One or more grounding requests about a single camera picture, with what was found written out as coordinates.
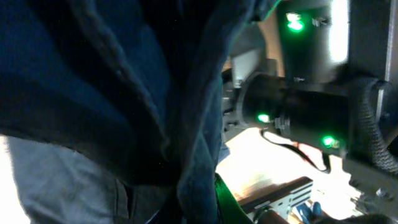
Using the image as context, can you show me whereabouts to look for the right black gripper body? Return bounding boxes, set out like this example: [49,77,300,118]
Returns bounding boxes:
[221,70,398,218]

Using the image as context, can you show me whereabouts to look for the navy blue shorts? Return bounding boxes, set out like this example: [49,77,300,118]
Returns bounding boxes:
[1,0,277,223]

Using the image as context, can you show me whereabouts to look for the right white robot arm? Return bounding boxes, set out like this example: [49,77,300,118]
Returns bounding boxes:
[222,0,397,220]

